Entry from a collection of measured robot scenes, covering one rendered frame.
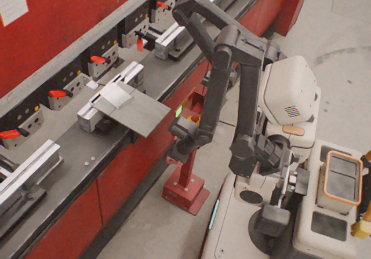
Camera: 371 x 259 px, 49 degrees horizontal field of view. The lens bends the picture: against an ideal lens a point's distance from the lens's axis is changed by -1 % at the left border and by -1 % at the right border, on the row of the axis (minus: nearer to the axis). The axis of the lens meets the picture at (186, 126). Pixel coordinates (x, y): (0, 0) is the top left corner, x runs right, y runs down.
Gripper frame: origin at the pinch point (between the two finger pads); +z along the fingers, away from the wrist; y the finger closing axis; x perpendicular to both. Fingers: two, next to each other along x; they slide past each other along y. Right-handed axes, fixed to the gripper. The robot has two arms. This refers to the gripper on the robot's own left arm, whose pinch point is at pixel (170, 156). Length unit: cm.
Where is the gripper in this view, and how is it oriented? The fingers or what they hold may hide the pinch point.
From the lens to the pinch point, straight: 156.9
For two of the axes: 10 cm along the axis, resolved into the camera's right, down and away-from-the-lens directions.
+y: -3.0, 7.3, -6.1
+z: -5.2, 4.1, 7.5
